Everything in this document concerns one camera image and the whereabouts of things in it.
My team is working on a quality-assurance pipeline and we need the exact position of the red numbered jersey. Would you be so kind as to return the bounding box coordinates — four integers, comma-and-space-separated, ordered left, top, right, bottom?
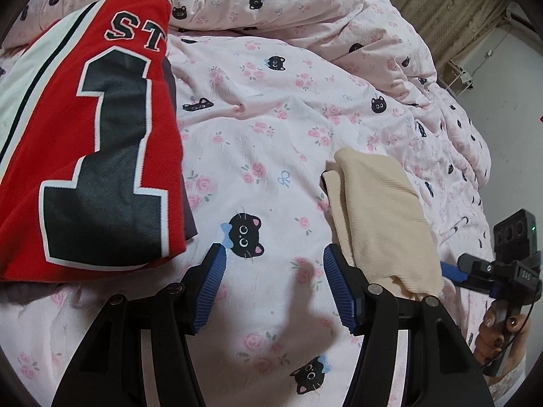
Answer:
0, 0, 188, 283

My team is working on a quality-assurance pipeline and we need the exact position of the dark grey folded garment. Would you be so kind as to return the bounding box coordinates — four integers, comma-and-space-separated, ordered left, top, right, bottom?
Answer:
0, 57, 200, 303

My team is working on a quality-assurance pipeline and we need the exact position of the beige curtain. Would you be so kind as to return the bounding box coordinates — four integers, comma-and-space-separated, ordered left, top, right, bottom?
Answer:
360, 0, 527, 79

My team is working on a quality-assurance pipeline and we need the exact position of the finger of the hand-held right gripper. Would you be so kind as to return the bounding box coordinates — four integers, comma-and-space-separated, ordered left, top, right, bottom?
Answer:
439, 260, 469, 290

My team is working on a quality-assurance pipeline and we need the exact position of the pink cat-print duvet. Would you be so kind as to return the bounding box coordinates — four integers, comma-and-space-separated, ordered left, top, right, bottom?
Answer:
0, 0, 493, 191

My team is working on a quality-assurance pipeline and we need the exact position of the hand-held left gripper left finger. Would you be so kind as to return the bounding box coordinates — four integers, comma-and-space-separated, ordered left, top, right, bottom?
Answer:
51, 243, 227, 407

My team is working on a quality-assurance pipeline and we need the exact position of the person's right forearm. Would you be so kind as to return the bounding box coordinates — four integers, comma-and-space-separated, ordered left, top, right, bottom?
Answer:
488, 356, 527, 400

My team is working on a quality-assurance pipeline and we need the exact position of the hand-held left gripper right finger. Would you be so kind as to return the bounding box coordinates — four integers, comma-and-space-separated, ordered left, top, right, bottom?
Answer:
323, 244, 495, 407

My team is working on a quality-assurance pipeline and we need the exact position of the white wire rack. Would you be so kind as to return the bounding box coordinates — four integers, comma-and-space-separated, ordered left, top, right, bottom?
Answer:
443, 61, 476, 92

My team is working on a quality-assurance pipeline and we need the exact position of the person's right hand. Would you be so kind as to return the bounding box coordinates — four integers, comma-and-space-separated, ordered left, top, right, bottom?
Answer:
475, 303, 529, 369

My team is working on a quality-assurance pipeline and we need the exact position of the pink cat-print bed sheet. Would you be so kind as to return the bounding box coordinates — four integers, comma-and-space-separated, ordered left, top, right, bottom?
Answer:
0, 36, 498, 407

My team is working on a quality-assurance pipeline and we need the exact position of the cream ribbed knit garment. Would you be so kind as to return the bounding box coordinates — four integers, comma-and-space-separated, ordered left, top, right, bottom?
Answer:
320, 148, 444, 302

